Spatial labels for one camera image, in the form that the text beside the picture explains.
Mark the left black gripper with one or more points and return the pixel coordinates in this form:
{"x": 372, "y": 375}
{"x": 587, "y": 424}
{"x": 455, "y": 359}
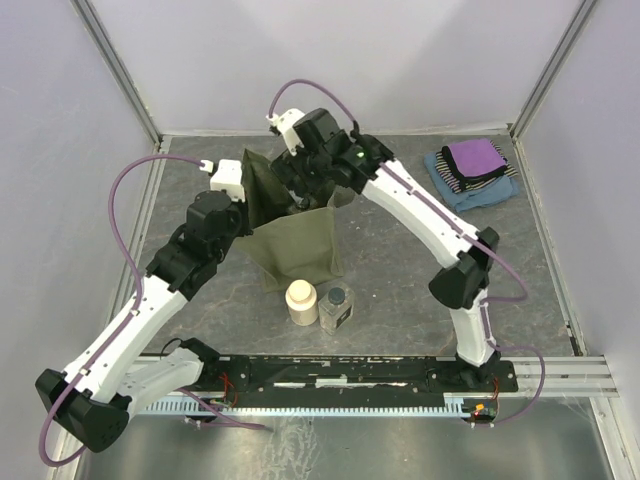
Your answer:
{"x": 245, "y": 226}

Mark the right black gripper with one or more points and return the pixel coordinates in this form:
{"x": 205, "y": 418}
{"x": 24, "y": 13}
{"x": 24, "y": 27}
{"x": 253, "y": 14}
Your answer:
{"x": 287, "y": 167}

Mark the olive green canvas bag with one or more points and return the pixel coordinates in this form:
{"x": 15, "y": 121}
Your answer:
{"x": 289, "y": 243}

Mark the clear bottle dark label front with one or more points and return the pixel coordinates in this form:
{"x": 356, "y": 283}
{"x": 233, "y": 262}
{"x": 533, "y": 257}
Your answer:
{"x": 335, "y": 308}

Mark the clear bottle yellow label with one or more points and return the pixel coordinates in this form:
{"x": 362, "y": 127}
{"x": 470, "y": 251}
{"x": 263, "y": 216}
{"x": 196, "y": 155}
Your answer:
{"x": 303, "y": 204}

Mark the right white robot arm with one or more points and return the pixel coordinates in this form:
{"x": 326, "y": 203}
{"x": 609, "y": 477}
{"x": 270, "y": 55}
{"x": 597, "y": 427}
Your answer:
{"x": 465, "y": 254}

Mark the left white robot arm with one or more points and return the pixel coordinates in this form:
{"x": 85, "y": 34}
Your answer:
{"x": 94, "y": 397}

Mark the cream round jar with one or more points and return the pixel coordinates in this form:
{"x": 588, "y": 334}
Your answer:
{"x": 301, "y": 300}

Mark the striped folded cloth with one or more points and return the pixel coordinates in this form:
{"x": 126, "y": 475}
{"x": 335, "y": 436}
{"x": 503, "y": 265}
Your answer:
{"x": 461, "y": 184}

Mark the purple folded cloth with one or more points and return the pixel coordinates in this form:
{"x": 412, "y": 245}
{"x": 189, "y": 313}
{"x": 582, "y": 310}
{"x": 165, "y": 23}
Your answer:
{"x": 473, "y": 158}

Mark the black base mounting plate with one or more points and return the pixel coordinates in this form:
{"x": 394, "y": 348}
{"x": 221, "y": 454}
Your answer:
{"x": 333, "y": 382}

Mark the blue folded cloth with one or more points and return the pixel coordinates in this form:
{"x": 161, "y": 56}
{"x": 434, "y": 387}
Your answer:
{"x": 496, "y": 192}

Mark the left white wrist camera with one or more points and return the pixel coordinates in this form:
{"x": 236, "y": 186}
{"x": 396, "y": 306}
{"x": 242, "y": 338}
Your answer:
{"x": 226, "y": 177}

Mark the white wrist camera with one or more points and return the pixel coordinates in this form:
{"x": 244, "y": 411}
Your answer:
{"x": 226, "y": 177}
{"x": 284, "y": 126}

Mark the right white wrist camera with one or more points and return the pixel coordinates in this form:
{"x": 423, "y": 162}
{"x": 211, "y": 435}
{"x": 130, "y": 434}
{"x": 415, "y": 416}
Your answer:
{"x": 284, "y": 126}

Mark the aluminium frame rail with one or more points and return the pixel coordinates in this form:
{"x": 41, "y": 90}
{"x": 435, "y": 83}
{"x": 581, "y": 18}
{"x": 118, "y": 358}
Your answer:
{"x": 586, "y": 376}

